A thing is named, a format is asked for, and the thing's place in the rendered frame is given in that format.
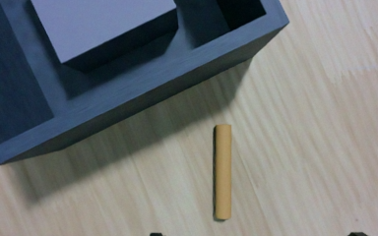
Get grey-blue square block with hole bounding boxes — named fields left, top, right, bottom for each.
left=31, top=0, right=179, bottom=74

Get dark grey open box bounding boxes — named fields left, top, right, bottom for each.
left=0, top=0, right=290, bottom=165

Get tan wooden peg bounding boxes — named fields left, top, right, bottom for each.
left=215, top=124, right=231, bottom=219

